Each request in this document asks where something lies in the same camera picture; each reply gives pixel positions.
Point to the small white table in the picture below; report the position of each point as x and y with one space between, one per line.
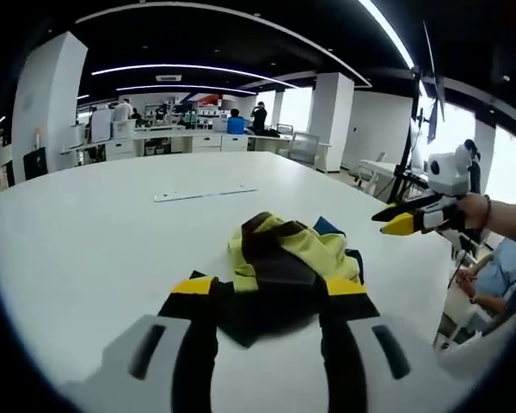
380 170

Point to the black tripod stand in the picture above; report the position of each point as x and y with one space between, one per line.
406 168

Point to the curved ceiling light strip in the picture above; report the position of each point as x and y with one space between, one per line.
189 69

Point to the long white counter desk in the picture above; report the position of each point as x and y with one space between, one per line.
176 144

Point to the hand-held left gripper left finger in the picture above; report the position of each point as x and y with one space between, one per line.
155 365

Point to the yellow and black garment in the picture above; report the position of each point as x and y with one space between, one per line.
309 251
246 334

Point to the person's right hand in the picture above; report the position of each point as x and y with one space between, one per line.
472 213

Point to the white flat strip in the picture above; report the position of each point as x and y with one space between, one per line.
204 194

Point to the grey mesh office chair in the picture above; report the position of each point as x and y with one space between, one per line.
304 148

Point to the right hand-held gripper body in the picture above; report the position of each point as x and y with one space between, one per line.
449 170

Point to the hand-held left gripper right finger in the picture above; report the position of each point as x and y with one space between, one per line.
370 357

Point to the black bag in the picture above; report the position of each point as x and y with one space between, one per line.
35 163

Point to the white storage box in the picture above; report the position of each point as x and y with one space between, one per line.
123 128

